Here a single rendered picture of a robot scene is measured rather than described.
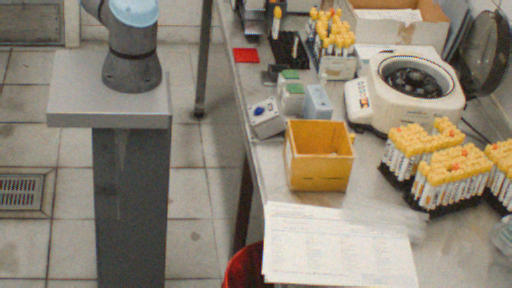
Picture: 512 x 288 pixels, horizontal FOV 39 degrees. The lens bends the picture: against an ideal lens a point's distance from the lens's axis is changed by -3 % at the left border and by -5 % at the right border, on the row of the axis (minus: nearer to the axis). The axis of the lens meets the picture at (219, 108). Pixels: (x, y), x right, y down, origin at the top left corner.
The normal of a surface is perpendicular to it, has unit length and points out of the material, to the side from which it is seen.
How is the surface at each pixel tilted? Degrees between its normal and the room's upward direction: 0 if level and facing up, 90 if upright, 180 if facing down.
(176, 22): 90
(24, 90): 0
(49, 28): 90
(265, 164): 0
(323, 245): 1
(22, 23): 91
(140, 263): 90
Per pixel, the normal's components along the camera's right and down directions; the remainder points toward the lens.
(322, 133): 0.05, 0.57
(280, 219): 0.08, -0.82
